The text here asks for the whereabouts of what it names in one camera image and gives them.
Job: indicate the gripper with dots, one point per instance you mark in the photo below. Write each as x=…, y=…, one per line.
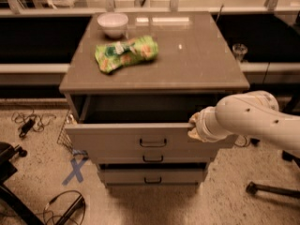
x=203, y=125

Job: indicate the grey top drawer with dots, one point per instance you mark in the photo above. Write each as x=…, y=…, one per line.
x=131, y=126

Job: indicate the grey drawer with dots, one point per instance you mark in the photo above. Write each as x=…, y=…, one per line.
x=131, y=126
x=151, y=177
x=149, y=159

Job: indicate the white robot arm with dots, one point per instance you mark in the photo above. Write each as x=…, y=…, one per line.
x=253, y=114

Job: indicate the grey drawer cabinet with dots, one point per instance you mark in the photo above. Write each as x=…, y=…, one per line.
x=193, y=59

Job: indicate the grey bottom drawer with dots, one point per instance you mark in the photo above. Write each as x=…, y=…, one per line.
x=151, y=177

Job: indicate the grey middle drawer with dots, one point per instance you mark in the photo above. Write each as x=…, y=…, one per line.
x=149, y=159

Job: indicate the clear drinking glass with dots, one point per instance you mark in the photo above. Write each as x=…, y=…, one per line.
x=239, y=51

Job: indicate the black chair leg with caster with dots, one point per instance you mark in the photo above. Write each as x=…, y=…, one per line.
x=253, y=188

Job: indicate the green snack bag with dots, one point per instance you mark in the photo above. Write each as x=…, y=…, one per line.
x=113, y=56

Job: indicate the white ceramic bowl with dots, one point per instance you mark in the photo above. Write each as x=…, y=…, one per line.
x=113, y=24

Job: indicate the blue tape cross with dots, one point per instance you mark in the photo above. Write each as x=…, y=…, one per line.
x=76, y=170

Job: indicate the black office chair base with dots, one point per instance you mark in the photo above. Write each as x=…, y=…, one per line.
x=7, y=152

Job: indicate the wire basket on floor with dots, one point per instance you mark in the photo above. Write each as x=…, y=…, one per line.
x=63, y=138

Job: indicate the black stand with cables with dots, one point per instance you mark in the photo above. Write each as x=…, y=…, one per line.
x=75, y=212

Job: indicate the black power adapter with cable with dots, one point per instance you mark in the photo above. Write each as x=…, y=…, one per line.
x=31, y=121

